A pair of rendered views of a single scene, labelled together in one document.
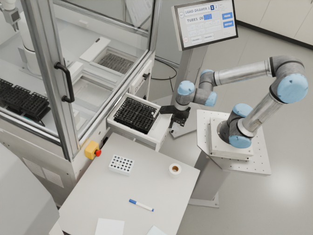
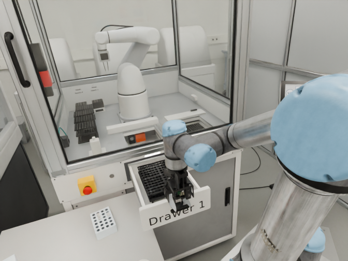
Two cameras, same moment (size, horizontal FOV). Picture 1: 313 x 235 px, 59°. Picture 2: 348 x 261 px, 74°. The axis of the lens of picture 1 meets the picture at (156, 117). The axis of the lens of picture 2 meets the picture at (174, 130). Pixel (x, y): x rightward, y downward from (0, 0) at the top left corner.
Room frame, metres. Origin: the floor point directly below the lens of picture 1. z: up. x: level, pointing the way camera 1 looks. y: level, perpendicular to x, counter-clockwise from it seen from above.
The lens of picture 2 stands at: (0.63, -0.64, 1.55)
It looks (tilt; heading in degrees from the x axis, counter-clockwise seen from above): 26 degrees down; 56
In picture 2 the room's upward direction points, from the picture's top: 5 degrees counter-clockwise
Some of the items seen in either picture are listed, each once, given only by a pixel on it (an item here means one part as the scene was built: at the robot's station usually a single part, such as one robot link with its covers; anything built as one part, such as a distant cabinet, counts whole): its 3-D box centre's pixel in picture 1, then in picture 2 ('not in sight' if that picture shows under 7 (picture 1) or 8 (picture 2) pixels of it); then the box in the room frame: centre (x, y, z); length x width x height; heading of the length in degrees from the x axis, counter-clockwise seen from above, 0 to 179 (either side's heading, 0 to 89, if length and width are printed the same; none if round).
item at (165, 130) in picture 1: (166, 128); (176, 207); (1.00, -0.07, 0.87); 0.29 x 0.02 x 0.11; 164
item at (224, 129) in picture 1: (234, 127); not in sight; (1.09, -0.48, 0.88); 0.15 x 0.15 x 0.10
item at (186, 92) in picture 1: (185, 93); (175, 139); (0.99, -0.12, 1.20); 0.09 x 0.08 x 0.11; 86
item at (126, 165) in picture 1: (121, 165); (103, 222); (0.76, 0.15, 0.78); 0.12 x 0.08 x 0.04; 82
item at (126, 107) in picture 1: (136, 116); (161, 179); (1.05, 0.12, 0.87); 0.22 x 0.18 x 0.06; 74
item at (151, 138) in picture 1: (135, 116); (160, 179); (1.05, 0.13, 0.86); 0.40 x 0.26 x 0.06; 74
